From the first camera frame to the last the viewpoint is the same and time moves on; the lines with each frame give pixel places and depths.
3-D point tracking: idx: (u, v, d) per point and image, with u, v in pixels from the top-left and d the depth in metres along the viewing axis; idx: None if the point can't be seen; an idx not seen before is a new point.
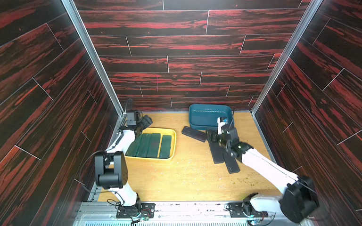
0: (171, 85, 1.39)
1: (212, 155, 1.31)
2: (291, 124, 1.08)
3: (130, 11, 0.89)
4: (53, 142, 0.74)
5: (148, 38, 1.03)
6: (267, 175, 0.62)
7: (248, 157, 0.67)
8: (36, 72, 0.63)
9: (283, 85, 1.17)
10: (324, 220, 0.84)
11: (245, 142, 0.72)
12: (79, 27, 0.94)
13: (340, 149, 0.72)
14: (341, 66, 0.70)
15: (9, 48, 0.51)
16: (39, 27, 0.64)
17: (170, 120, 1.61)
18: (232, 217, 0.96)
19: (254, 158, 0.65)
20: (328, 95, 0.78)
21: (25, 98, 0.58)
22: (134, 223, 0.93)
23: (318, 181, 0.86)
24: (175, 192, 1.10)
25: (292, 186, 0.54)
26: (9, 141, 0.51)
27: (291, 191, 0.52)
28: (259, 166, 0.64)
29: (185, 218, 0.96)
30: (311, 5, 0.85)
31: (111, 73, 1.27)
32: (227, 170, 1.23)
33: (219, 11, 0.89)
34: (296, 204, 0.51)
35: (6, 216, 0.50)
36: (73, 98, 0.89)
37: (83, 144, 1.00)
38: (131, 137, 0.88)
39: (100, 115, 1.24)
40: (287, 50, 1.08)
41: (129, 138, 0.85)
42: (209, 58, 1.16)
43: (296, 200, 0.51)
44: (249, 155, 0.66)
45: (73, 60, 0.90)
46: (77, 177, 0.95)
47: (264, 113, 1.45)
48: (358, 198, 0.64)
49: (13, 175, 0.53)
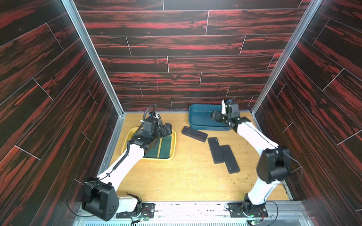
0: (171, 85, 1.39)
1: (212, 154, 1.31)
2: (291, 124, 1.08)
3: (130, 11, 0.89)
4: (53, 142, 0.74)
5: (148, 38, 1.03)
6: (254, 142, 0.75)
7: (242, 128, 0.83)
8: (36, 72, 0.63)
9: (283, 85, 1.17)
10: (324, 220, 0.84)
11: (243, 117, 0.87)
12: (79, 27, 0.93)
13: (340, 149, 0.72)
14: (341, 66, 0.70)
15: (9, 48, 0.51)
16: (39, 27, 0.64)
17: (170, 120, 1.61)
18: (232, 217, 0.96)
19: (247, 129, 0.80)
20: (328, 95, 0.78)
21: (25, 98, 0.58)
22: (134, 223, 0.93)
23: (318, 181, 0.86)
24: (175, 192, 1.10)
25: (270, 150, 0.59)
26: (9, 141, 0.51)
27: (267, 152, 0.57)
28: (250, 135, 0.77)
29: (185, 218, 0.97)
30: (311, 5, 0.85)
31: (111, 73, 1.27)
32: (227, 170, 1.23)
33: (219, 11, 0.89)
34: (267, 165, 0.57)
35: (6, 216, 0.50)
36: (72, 98, 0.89)
37: (83, 144, 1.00)
38: (139, 155, 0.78)
39: (100, 115, 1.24)
40: (287, 50, 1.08)
41: (135, 155, 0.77)
42: (209, 58, 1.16)
43: (269, 162, 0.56)
44: (243, 125, 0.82)
45: (73, 60, 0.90)
46: (77, 177, 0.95)
47: (264, 113, 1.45)
48: (358, 198, 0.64)
49: (13, 175, 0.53)
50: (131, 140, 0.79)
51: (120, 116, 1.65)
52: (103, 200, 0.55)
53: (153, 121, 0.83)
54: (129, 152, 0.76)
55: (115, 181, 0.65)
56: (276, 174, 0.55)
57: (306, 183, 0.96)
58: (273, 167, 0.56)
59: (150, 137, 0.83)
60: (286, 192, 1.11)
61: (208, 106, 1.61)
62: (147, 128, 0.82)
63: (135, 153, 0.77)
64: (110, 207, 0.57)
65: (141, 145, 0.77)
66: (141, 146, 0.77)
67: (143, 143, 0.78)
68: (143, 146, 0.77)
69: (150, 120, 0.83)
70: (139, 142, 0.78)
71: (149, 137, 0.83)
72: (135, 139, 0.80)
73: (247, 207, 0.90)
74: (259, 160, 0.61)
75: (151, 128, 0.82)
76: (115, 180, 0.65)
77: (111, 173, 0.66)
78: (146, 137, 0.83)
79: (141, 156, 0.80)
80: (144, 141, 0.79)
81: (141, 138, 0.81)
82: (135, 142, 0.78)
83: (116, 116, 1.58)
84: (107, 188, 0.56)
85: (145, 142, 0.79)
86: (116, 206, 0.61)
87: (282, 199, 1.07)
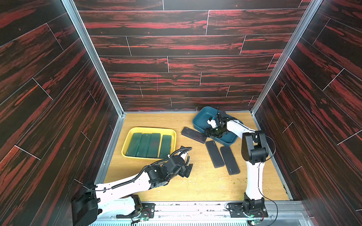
0: (171, 85, 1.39)
1: (212, 158, 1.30)
2: (291, 124, 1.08)
3: (130, 11, 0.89)
4: (53, 142, 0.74)
5: (148, 38, 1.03)
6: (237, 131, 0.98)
7: (230, 124, 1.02)
8: (36, 72, 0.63)
9: (283, 85, 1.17)
10: (324, 220, 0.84)
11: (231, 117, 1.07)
12: (79, 27, 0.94)
13: (340, 149, 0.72)
14: (341, 66, 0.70)
15: (9, 48, 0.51)
16: (39, 27, 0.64)
17: (170, 120, 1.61)
18: (232, 217, 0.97)
19: (232, 125, 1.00)
20: (328, 95, 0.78)
21: (24, 99, 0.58)
22: (134, 223, 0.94)
23: (318, 181, 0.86)
24: (175, 192, 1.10)
25: (249, 133, 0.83)
26: (9, 141, 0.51)
27: (245, 135, 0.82)
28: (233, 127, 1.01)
29: (185, 218, 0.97)
30: (311, 5, 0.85)
31: (111, 73, 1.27)
32: (227, 172, 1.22)
33: (219, 11, 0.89)
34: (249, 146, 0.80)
35: (6, 216, 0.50)
36: (72, 98, 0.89)
37: (83, 144, 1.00)
38: (145, 187, 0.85)
39: (100, 115, 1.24)
40: (286, 50, 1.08)
41: (140, 186, 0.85)
42: (209, 58, 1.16)
43: (249, 144, 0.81)
44: (229, 122, 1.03)
45: (73, 60, 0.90)
46: (77, 177, 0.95)
47: (264, 113, 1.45)
48: (358, 198, 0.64)
49: (13, 174, 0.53)
50: (147, 169, 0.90)
51: (120, 116, 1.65)
52: (84, 208, 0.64)
53: (177, 164, 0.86)
54: (135, 179, 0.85)
55: (104, 199, 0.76)
56: (254, 153, 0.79)
57: (306, 183, 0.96)
58: (252, 148, 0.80)
59: (165, 176, 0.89)
60: (286, 192, 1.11)
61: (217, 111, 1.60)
62: (168, 166, 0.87)
63: (139, 185, 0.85)
64: (84, 220, 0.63)
65: (151, 180, 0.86)
66: (150, 180, 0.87)
67: (154, 179, 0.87)
68: (152, 181, 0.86)
69: (175, 162, 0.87)
70: (152, 177, 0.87)
71: (165, 175, 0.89)
72: (151, 170, 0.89)
73: (247, 206, 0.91)
74: (242, 141, 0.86)
75: (171, 167, 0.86)
76: (105, 197, 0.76)
77: (106, 190, 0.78)
78: (163, 174, 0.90)
79: (146, 188, 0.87)
80: (158, 179, 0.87)
81: (157, 173, 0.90)
82: (151, 173, 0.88)
83: (116, 116, 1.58)
84: (93, 203, 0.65)
85: (157, 181, 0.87)
86: (88, 222, 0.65)
87: (282, 199, 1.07)
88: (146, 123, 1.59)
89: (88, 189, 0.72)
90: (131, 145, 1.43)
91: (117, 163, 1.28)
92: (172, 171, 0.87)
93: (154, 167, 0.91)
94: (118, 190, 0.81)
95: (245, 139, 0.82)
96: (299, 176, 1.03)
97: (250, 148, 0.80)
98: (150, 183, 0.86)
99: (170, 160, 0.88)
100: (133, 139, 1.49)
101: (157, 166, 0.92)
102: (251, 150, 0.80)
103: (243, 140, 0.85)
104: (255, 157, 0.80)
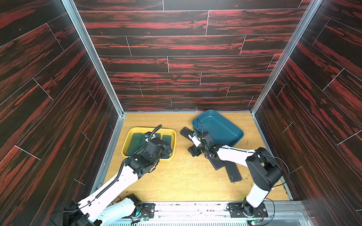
0: (171, 85, 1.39)
1: (212, 161, 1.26)
2: (291, 124, 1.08)
3: (131, 12, 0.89)
4: (53, 142, 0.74)
5: (148, 38, 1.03)
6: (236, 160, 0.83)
7: (220, 153, 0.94)
8: (36, 72, 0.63)
9: (283, 85, 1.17)
10: (324, 220, 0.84)
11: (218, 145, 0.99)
12: (79, 27, 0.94)
13: (340, 149, 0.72)
14: (341, 66, 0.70)
15: (9, 48, 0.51)
16: (39, 27, 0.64)
17: (170, 120, 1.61)
18: (232, 217, 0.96)
19: (226, 152, 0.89)
20: (328, 94, 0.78)
21: (25, 98, 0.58)
22: (134, 223, 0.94)
23: (318, 181, 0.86)
24: (175, 192, 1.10)
25: (253, 157, 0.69)
26: (9, 141, 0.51)
27: (250, 161, 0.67)
28: (226, 155, 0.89)
29: (186, 218, 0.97)
30: (311, 5, 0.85)
31: (111, 73, 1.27)
32: (228, 179, 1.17)
33: (219, 12, 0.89)
34: (259, 170, 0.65)
35: (6, 217, 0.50)
36: (72, 98, 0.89)
37: (83, 144, 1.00)
38: (133, 179, 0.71)
39: (100, 115, 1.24)
40: (287, 50, 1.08)
41: (127, 181, 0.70)
42: (210, 59, 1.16)
43: (259, 169, 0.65)
44: (222, 150, 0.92)
45: (73, 60, 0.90)
46: (77, 177, 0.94)
47: (264, 113, 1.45)
48: (358, 198, 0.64)
49: (12, 175, 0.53)
50: (127, 161, 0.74)
51: (121, 116, 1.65)
52: None
53: (158, 144, 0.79)
54: (119, 177, 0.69)
55: (93, 212, 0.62)
56: (271, 179, 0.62)
57: (307, 183, 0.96)
58: (265, 172, 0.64)
59: (150, 160, 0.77)
60: (286, 192, 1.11)
61: (220, 115, 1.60)
62: (151, 149, 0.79)
63: (125, 181, 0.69)
64: None
65: (135, 170, 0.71)
66: (134, 170, 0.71)
67: (138, 167, 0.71)
68: (137, 171, 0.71)
69: (155, 142, 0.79)
70: (135, 166, 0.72)
71: (149, 159, 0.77)
72: (132, 161, 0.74)
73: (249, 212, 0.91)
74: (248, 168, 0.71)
75: (153, 149, 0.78)
76: (94, 210, 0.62)
77: (92, 202, 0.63)
78: (146, 160, 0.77)
79: (135, 179, 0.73)
80: (142, 165, 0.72)
81: (139, 161, 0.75)
82: (132, 164, 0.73)
83: (116, 116, 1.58)
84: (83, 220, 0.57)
85: (142, 167, 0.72)
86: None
87: (282, 199, 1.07)
88: (146, 122, 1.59)
89: (73, 210, 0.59)
90: (131, 145, 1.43)
91: (117, 163, 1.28)
92: (155, 153, 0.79)
93: (134, 157, 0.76)
94: (106, 197, 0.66)
95: (251, 165, 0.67)
96: (299, 176, 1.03)
97: (262, 173, 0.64)
98: (135, 173, 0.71)
99: (150, 143, 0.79)
100: (132, 138, 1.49)
101: (137, 155, 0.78)
102: (267, 175, 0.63)
103: (249, 166, 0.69)
104: (274, 180, 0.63)
